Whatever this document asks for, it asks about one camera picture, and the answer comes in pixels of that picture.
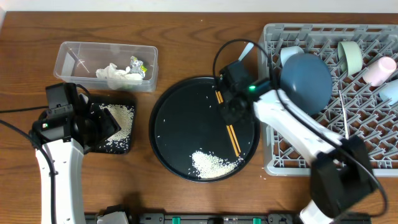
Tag black rectangular tray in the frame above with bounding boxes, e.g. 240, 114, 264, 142
85, 95, 136, 154

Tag rice pile on round tray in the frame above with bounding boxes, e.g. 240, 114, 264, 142
188, 151, 243, 179

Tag white plastic spoon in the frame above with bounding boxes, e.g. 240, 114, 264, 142
338, 90, 349, 139

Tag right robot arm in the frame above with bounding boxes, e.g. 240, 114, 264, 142
215, 60, 381, 223

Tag light blue small bowl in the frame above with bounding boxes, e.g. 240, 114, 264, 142
280, 46, 304, 66

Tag clear plastic waste bin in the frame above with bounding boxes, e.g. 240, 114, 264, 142
53, 41, 159, 92

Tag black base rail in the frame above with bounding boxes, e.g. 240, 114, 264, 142
83, 205, 373, 224

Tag round black serving tray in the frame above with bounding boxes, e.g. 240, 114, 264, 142
149, 77, 261, 182

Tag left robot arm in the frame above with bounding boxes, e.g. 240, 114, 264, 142
29, 83, 121, 223

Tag grey dishwasher rack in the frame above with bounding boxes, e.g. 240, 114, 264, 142
259, 23, 397, 177

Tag light blue plastic knife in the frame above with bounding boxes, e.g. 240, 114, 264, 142
238, 42, 254, 61

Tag foil snack wrapper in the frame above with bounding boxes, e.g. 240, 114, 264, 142
129, 56, 147, 80

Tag teal green bowl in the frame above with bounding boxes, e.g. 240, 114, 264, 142
338, 41, 363, 75

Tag pink cup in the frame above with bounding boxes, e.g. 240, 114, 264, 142
363, 57, 397, 86

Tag dark blue bowl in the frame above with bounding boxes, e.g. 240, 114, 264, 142
280, 54, 333, 116

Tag rice pile on rectangular tray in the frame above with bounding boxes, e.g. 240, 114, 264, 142
99, 104, 135, 151

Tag white napkin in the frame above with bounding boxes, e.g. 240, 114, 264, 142
96, 63, 143, 90

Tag light blue cup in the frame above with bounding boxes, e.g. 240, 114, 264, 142
379, 80, 398, 105

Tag wooden chopstick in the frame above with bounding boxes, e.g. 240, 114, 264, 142
215, 91, 239, 157
230, 125, 241, 155

